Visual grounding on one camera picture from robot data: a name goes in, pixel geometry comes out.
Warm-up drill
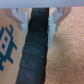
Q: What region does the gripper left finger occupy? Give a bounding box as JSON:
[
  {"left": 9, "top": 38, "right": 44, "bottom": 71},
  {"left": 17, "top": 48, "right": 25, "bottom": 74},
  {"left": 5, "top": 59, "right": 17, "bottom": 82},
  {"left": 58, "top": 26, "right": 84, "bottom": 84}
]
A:
[{"left": 10, "top": 7, "right": 33, "bottom": 32}]

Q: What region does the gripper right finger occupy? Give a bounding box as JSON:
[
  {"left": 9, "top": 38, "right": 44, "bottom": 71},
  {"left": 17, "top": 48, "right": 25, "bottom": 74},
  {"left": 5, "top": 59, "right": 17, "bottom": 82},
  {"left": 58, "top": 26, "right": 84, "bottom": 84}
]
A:
[{"left": 46, "top": 7, "right": 67, "bottom": 52}]

